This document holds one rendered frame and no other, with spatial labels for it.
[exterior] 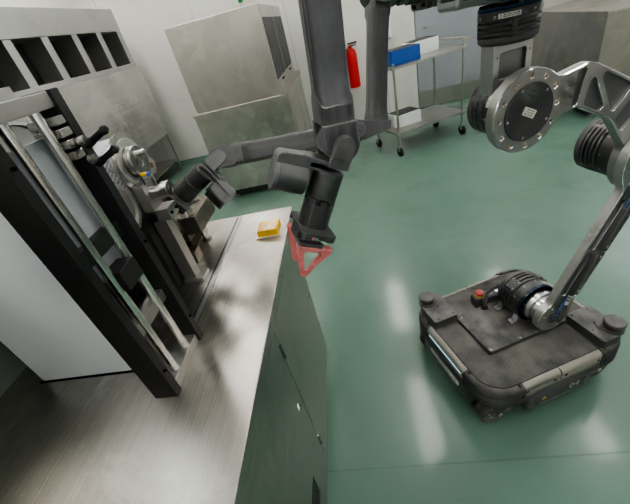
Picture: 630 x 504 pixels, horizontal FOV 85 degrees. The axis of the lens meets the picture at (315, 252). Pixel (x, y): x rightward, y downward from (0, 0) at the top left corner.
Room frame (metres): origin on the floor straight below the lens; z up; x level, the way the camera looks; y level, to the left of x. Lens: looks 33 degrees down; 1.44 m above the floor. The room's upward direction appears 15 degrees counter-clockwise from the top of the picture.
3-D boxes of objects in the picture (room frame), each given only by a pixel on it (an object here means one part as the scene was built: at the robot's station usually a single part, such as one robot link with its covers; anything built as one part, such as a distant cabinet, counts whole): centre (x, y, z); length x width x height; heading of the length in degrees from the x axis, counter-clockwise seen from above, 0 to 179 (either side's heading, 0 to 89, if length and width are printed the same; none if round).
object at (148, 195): (0.85, 0.35, 1.05); 0.06 x 0.05 x 0.31; 80
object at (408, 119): (3.90, -1.56, 0.51); 0.91 x 0.58 x 1.02; 102
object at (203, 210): (1.10, 0.51, 1.00); 0.40 x 0.16 x 0.06; 80
